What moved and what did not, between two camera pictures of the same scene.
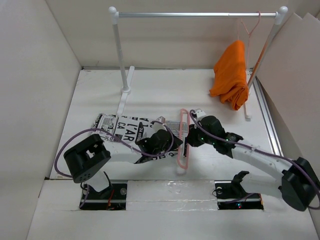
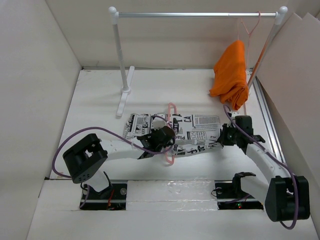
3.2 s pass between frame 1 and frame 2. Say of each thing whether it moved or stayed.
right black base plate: stayed
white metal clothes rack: stayed
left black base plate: stayed
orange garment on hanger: stayed
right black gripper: moved
